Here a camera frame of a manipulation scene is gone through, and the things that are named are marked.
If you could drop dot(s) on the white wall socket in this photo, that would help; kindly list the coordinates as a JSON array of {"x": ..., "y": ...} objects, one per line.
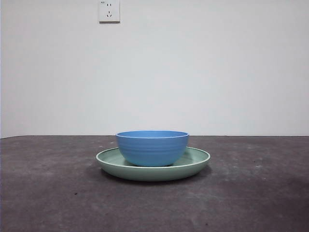
[{"x": 109, "y": 14}]

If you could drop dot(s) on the green round plate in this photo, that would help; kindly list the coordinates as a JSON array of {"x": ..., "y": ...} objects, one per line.
[{"x": 154, "y": 172}]

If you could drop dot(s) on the blue ribbed bowl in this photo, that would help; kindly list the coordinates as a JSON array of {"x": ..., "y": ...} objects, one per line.
[{"x": 152, "y": 152}]

